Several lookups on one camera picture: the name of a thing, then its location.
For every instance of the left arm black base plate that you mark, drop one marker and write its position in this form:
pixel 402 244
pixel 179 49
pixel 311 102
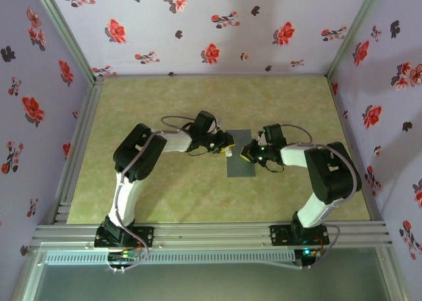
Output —
pixel 148 232

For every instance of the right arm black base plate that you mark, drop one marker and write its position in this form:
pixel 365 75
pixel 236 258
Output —
pixel 278 236

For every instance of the wide aluminium frame rail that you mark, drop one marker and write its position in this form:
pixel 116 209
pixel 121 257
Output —
pixel 211 235

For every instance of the lower aluminium frame leg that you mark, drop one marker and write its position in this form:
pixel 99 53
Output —
pixel 26 278
pixel 392 278

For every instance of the grey metal lower panel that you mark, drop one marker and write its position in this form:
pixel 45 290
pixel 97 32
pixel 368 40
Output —
pixel 211 284

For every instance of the grey-blue paper envelope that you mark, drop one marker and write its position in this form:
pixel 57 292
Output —
pixel 240 166

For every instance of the white glue stick cap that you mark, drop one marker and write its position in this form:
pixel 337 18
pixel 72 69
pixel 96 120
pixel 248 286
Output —
pixel 229 153

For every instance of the aluminium corner post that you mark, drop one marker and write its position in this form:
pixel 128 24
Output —
pixel 352 34
pixel 67 34

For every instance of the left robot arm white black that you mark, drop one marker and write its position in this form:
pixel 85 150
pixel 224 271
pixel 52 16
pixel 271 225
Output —
pixel 174 141

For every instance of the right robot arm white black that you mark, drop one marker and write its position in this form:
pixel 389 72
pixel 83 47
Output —
pixel 293 156

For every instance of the aluminium side rail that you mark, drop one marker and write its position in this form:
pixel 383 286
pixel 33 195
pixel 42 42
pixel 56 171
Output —
pixel 89 110
pixel 343 116

